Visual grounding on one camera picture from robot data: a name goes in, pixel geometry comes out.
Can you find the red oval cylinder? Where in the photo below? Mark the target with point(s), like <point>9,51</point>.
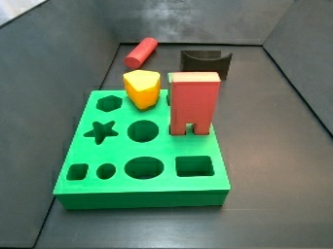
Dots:
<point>140,54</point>

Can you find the green shape sorter board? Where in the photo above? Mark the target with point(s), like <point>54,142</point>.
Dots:
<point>126,163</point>

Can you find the black cradle fixture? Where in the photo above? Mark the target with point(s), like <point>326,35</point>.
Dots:
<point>207,61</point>

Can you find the red arch block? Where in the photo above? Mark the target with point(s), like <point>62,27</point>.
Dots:
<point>193,96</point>

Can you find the yellow pentagon block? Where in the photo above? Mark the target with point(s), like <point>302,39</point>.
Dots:
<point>142,86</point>

